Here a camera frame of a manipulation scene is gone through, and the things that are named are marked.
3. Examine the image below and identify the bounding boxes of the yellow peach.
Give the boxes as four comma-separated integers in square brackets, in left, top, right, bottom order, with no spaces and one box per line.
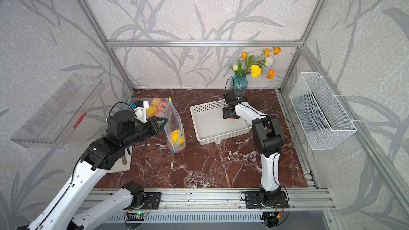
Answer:
[169,130,185,146]
[146,106,158,118]

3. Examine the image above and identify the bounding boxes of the clear zip-top bag blue zipper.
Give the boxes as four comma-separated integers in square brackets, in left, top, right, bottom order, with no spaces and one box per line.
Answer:
[128,98,169,122]

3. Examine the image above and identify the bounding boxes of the pink peach bottom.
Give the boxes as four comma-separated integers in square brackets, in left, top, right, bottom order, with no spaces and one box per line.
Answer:
[157,102,168,112]

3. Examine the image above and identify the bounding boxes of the pink peach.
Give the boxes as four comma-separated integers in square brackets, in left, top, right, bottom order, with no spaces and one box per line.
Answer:
[157,102,168,112]
[151,98,162,107]

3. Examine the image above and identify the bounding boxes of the white plastic fruit basket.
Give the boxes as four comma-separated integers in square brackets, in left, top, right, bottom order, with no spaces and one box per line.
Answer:
[190,100,251,145]

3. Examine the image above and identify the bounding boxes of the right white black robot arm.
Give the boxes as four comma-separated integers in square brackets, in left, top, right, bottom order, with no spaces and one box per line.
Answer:
[223,91,284,208]

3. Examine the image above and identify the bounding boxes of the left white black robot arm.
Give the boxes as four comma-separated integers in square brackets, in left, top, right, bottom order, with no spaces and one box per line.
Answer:
[22,110,168,230]

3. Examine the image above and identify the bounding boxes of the blue glass vase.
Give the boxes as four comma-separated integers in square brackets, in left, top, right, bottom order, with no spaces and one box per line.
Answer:
[231,74,248,98]

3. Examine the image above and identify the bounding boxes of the small brown woven basket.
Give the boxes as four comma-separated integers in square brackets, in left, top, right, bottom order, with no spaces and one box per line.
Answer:
[121,155,128,166]

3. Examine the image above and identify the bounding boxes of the orange yellow artificial flowers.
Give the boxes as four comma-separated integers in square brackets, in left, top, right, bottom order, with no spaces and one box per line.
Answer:
[231,47,282,80]

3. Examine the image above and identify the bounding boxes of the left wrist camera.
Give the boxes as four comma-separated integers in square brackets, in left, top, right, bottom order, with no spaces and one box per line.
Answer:
[131,100,149,122]

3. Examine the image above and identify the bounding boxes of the clear plastic wall shelf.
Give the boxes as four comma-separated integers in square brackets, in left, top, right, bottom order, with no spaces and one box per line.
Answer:
[11,74,105,149]

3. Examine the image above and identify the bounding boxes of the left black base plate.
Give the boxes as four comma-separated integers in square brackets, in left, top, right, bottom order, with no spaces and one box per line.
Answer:
[127,192,162,210]

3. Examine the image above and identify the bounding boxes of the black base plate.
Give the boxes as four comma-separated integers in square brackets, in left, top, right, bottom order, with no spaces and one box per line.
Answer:
[127,192,162,210]
[240,191,290,209]

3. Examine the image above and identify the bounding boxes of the white wire mesh basket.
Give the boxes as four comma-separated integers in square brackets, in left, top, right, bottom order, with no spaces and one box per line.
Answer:
[289,72,357,151]

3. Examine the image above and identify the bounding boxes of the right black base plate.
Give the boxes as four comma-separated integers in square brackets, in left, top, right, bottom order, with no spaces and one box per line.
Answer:
[240,191,290,209]

